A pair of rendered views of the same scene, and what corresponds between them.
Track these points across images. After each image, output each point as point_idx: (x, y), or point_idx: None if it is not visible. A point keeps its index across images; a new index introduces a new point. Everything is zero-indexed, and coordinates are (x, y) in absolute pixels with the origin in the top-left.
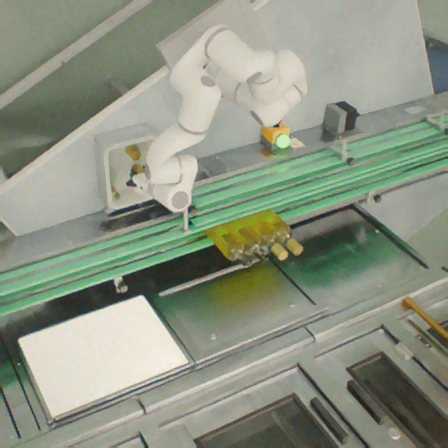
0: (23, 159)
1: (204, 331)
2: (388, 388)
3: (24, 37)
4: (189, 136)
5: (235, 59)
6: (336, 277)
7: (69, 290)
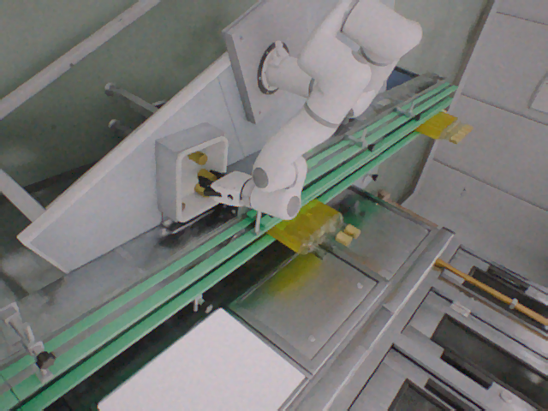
0: (24, 175)
1: (300, 334)
2: (472, 348)
3: (13, 37)
4: (325, 130)
5: (395, 27)
6: (372, 250)
7: (151, 327)
